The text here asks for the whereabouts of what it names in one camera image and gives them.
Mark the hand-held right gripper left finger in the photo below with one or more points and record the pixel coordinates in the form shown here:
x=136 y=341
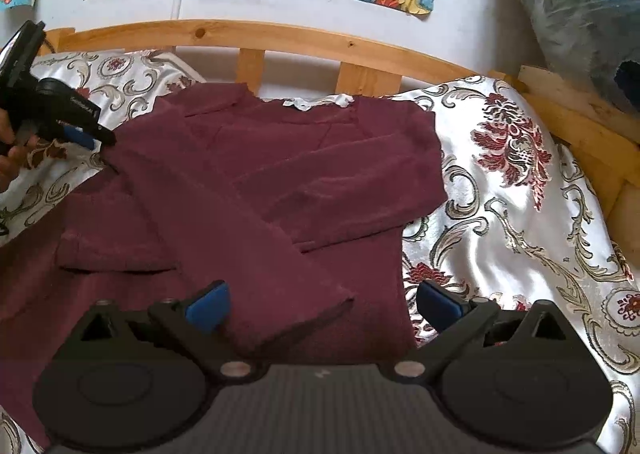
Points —
x=207 y=306

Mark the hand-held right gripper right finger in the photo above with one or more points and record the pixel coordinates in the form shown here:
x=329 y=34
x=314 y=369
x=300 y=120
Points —
x=440 y=306

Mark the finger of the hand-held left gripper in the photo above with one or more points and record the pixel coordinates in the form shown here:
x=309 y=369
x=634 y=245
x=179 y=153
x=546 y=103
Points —
x=77 y=136

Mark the maroon sweater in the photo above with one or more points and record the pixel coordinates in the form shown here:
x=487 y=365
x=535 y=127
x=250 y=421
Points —
x=225 y=184

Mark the person's left hand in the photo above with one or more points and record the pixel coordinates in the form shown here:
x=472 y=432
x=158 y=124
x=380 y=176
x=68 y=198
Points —
x=15 y=171

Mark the floral satin blanket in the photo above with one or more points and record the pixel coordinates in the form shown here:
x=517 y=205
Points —
x=525 y=234

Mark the clear plastic bag of bedding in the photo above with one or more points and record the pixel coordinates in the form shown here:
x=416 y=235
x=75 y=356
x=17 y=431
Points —
x=575 y=8

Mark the wooden bed frame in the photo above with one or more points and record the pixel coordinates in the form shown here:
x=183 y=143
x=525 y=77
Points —
x=250 y=36

